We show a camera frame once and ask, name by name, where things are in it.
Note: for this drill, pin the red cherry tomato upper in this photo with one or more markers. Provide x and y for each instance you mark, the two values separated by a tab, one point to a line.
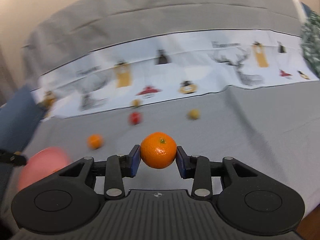
135	118

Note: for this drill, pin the green patterned cushion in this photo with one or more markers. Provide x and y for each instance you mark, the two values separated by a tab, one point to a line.
310	42

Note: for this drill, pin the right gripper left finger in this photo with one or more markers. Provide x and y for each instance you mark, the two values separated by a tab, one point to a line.
79	178

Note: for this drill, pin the pink round plate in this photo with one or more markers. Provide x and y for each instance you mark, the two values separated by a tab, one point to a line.
41	165

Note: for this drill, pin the orange mandarin upper cluster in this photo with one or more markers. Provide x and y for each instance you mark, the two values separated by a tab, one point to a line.
95	141

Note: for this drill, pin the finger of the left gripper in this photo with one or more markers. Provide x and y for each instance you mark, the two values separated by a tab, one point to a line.
15	159

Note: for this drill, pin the blue sofa armrest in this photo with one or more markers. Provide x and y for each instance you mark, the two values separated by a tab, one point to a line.
19	120

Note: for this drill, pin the white printed cloth strip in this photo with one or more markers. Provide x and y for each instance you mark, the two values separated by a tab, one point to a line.
173	66

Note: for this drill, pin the yellow-green fruit near strip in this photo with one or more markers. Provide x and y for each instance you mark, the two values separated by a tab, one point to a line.
136	103

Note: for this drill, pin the small orange mandarin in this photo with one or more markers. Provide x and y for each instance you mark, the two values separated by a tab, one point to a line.
158	150

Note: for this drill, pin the grey sofa cover cloth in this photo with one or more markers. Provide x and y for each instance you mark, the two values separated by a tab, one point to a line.
272	129

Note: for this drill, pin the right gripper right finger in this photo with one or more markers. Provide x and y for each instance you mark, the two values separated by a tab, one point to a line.
201	170

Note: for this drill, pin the yellow-green fruit right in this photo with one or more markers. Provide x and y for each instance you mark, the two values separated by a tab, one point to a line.
194	114

